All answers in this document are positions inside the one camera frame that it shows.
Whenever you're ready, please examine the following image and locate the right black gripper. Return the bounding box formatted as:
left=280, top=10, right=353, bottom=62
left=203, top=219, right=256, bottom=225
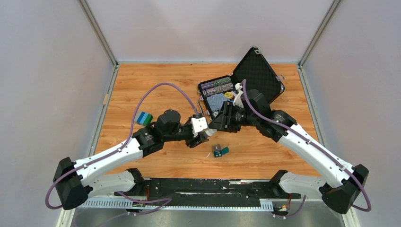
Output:
left=208, top=101, right=258, bottom=133

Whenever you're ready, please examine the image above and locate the white pill bottle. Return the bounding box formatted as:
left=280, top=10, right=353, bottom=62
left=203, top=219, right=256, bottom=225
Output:
left=205, top=129, right=217, bottom=137

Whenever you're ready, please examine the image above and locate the teal pill organizer box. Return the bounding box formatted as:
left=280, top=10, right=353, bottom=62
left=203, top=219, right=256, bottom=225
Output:
left=212, top=144, right=229, bottom=157

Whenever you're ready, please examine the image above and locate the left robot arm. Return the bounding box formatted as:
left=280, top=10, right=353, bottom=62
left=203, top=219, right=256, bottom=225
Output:
left=53, top=110, right=216, bottom=210

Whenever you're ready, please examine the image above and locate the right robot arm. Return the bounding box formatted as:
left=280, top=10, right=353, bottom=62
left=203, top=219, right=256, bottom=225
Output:
left=209, top=89, right=372, bottom=214

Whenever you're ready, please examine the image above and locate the blue playing card deck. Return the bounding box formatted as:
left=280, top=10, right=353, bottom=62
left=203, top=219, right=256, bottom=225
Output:
left=206, top=93, right=229, bottom=112

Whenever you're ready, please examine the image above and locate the yellow dealer chip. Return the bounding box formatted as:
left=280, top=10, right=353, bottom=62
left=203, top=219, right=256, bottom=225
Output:
left=224, top=92, right=235, bottom=100

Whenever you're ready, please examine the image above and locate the purple brown chip row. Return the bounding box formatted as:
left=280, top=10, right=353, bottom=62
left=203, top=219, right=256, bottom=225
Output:
left=202, top=83, right=234, bottom=97

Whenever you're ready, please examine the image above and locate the purple green chip row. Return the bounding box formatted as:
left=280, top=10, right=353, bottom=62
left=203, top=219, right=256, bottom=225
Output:
left=200, top=77, right=231, bottom=90

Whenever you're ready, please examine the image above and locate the blue green toy block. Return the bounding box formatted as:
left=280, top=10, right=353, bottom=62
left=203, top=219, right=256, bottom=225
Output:
left=134, top=111, right=153, bottom=126

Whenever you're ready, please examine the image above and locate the black poker chip case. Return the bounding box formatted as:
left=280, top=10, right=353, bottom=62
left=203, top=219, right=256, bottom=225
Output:
left=197, top=46, right=285, bottom=120

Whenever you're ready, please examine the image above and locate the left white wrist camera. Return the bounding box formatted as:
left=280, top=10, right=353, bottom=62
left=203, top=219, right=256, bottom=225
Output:
left=190, top=117, right=209, bottom=137

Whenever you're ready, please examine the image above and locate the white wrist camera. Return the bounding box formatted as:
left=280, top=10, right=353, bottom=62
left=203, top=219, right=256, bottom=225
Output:
left=190, top=117, right=209, bottom=137
left=233, top=83, right=244, bottom=108

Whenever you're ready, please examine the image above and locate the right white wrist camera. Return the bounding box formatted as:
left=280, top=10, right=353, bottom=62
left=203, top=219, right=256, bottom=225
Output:
left=233, top=83, right=244, bottom=108

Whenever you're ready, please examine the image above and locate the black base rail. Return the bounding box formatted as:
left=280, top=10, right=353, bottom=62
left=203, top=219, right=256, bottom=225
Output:
left=124, top=178, right=302, bottom=208

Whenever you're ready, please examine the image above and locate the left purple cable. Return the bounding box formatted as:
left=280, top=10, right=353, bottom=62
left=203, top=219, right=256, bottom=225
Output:
left=45, top=82, right=201, bottom=210

